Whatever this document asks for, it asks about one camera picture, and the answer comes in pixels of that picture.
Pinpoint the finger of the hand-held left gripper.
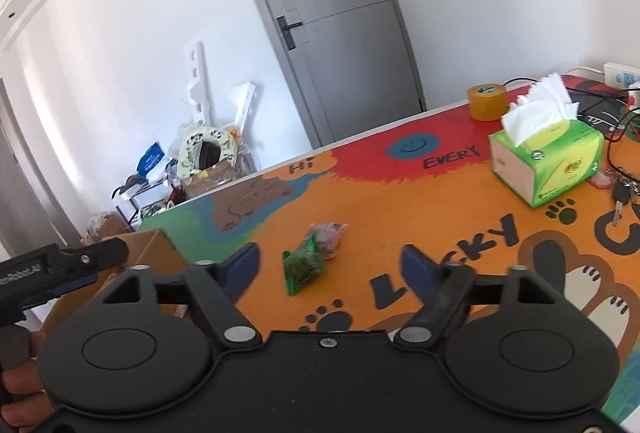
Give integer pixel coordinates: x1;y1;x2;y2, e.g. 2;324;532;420
42;237;130;276
47;273;101;301

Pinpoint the short white foam board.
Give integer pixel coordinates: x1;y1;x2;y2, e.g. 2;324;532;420
227;82;258;134

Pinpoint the colourful printed table mat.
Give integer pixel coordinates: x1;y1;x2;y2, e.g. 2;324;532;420
135;73;640;429

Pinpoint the clear pink snack packet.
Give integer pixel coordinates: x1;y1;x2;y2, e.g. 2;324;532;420
307;222;349;260

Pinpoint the pink keychain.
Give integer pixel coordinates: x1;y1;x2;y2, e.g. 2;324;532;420
587;168;616;190

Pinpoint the small brown cardboard box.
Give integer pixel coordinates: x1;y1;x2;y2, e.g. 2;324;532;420
87;213;132;246

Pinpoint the grey door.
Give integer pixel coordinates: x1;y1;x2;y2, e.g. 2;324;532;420
222;0;426;149

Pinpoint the grey wardrobe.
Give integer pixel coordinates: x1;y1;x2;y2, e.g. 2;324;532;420
0;78;81;259

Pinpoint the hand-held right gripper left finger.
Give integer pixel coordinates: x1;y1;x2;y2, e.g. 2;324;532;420
100;242;263;345

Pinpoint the black cable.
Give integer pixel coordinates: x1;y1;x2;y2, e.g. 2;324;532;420
500;77;640;156

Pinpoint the white power strip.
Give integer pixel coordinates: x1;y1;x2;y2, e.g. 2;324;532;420
602;62;640;89

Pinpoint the black metal rack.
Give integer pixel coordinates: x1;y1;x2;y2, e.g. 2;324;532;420
111;173;176;229

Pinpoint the black door handle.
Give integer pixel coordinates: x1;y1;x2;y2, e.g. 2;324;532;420
276;16;306;50

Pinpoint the green tissue box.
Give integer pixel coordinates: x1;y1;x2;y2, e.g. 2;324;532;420
488;73;606;209

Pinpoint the person's left hand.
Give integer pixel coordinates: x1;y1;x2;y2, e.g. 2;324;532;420
0;330;57;431

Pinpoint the green snack packet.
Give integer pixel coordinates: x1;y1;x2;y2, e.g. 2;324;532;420
281;233;326;296

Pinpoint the yellow tape roll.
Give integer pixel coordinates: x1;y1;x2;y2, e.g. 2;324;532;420
467;83;508;121

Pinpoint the blue plastic bag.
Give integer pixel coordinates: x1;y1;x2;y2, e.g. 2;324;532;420
139;140;165;179

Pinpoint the bunch of keys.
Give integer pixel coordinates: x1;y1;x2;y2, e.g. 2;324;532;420
610;168;640;226

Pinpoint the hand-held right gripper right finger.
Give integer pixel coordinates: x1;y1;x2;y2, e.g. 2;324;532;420
392;244;563;346

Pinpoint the printed brown cardboard box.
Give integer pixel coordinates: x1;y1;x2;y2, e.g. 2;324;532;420
180;160;251;204

